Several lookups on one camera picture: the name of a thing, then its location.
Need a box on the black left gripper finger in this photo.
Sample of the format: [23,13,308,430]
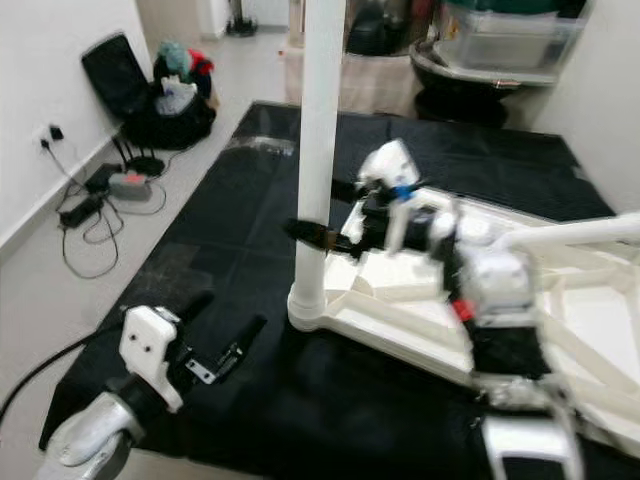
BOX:
[175,290,217,323]
[215,315,269,381]

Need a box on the white plastic table top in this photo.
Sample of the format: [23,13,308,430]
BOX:
[288,185,640,457]

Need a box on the clear tape cross patch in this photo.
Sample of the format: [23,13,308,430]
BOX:
[140,245,211,311]

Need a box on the black table cloth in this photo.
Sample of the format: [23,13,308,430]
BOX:
[40,100,640,480]

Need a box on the clear tape strip patch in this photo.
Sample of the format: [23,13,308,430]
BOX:
[225,133,296,156]

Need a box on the beige cloth cover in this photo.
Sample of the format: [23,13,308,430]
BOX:
[280,45,426,116]

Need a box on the grey box red label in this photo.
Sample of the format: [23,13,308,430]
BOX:
[110,172,156,201]

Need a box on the black power strip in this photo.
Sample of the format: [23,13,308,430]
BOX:
[60,195,106,229]

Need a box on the black round tub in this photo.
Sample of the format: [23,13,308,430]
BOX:
[410,40,561,126]

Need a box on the black power adapter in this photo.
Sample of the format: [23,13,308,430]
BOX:
[85,163,126,193]

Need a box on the black open duffel bag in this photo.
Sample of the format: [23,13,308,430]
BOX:
[122,75,219,151]

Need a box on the clear plastic wrap bundle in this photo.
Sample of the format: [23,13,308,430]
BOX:
[155,78,199,117]

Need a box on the red cloth item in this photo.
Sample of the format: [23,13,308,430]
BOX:
[188,48,217,77]

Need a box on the teal plush toy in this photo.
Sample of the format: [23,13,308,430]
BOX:
[158,40,193,79]

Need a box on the clear plastic storage box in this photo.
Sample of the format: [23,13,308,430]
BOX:
[435,0,586,73]

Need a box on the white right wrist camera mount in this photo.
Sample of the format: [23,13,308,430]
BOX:
[345,140,423,251]

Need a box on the black floor cable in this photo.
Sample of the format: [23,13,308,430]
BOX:
[45,140,171,281]

